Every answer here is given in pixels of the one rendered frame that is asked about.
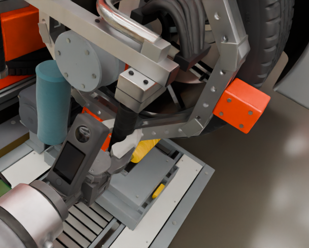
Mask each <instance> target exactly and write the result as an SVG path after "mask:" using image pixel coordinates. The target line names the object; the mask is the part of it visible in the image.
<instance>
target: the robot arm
mask: <svg viewBox="0 0 309 248"><path fill-rule="evenodd" d="M114 122H115V119H110V120H105V121H102V122H100V121H99V120H97V119H96V118H94V117H93V116H92V115H90V114H89V113H80V114H78V115H77V116H76V118H75V120H74V122H73V124H72V126H71V128H70V130H69V132H68V134H67V136H66V138H65V140H64V142H63V144H62V146H61V149H60V151H59V153H58V155H57V157H56V159H55V161H54V163H53V165H52V167H51V169H50V171H49V173H48V175H47V177H46V179H47V180H48V181H49V182H50V183H49V184H46V183H45V182H43V181H40V180H35V181H33V182H32V183H31V184H24V183H19V184H18V185H17V186H15V187H14V188H13V189H11V190H10V191H8V192H7V193H6V194H4V195H3V196H2V197H0V248H52V247H53V243H52V242H53V241H54V240H55V239H56V238H57V237H58V236H59V235H60V234H61V233H62V231H63V222H64V221H65V220H66V219H67V218H68V216H69V211H68V209H69V208H71V207H72V206H73V205H74V204H78V203H80V202H82V203H84V204H85V205H86V206H88V207H90V206H91V205H92V204H93V203H94V202H95V201H96V200H97V199H98V198H99V197H100V196H101V195H102V194H103V193H104V192H105V191H106V189H107V188H108V187H109V184H110V180H111V177H112V175H113V174H118V173H120V172H121V171H122V170H124V169H125V167H126V166H127V165H128V163H129V161H130V159H131V156H132V154H133V152H134V151H135V149H136V148H137V146H138V144H139V141H140V139H141V135H142V129H141V128H136V129H134V131H133V133H132V134H130V135H128V136H127V137H126V139H125V140H124V141H122V142H117V143H115V144H114V145H112V147H111V151H110V152H104V151H103V150H102V149H101V147H102V145H103V144H104V142H105V140H106V138H107V136H108V135H109V134H110V133H112V130H113V128H114ZM110 154H111V158H110V156H109V155H110ZM85 199H86V200H87V201H86V200H85Z"/></svg>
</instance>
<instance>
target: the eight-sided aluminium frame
mask: <svg viewBox="0 0 309 248"><path fill-rule="evenodd" d="M202 2H203V5H204V8H205V11H206V15H207V18H208V21H209V24H210V27H211V30H212V33H213V36H214V39H215V42H216V45H217V48H218V51H219V54H220V57H219V59H218V61H217V63H216V65H215V67H214V69H213V71H212V73H211V75H210V77H209V79H208V81H207V83H206V85H205V87H204V89H203V91H202V93H201V95H200V97H199V99H198V101H197V104H196V106H195V108H194V110H193V111H192V112H189V113H182V114H176V115H169V116H163V117H156V118H150V119H142V118H140V117H139V116H138V118H137V121H136V124H135V128H134V129H136V128H141V129H142V135H141V139H140V141H142V140H153V139H165V138H176V137H188V138H189V137H191V136H198V135H199V134H200V133H201V132H202V131H203V129H204V128H205V127H206V125H207V124H208V123H209V121H210V120H211V118H212V117H213V113H212V111H213V110H214V108H215V106H216V104H217V102H218V101H219V99H220V97H221V95H222V94H223V92H224V90H225V89H226V88H227V87H228V86H229V84H230V83H231V82H232V81H233V79H234V77H235V76H236V74H237V72H238V70H239V69H240V67H241V65H242V64H243V63H244V62H245V58H246V56H247V55H248V53H249V51H250V46H249V42H248V35H247V34H246V32H245V29H244V25H243V22H242V18H241V15H240V11H239V7H238V4H237V1H236V0H202ZM38 27H39V33H40V35H41V37H42V41H43V43H45V45H46V46H47V48H48V50H49V52H50V54H51V56H52V58H53V59H54V60H56V59H55V53H54V48H55V42H56V39H57V37H58V36H59V35H60V34H61V33H64V32H66V28H65V25H63V24H62V23H60V22H59V21H57V20H55V19H54V18H52V17H50V16H49V15H47V14H46V13H44V12H42V11H41V10H39V23H38ZM71 95H72V96H73V97H74V99H75V101H76V102H77V103H79V104H80V105H81V106H82V107H86V108H87V109H88V110H89V111H91V112H92V113H93V114H95V115H96V116H97V117H99V118H100V119H102V120H103V121H105V120H110V119H115V118H116V114H117V110H118V105H119V103H118V102H116V101H115V100H113V99H112V98H110V97H109V96H107V95H106V94H104V93H102V92H101V91H99V90H98V89H96V90H95V91H93V92H83V91H80V90H78V89H76V88H75V87H73V86H72V85H71Z"/></svg>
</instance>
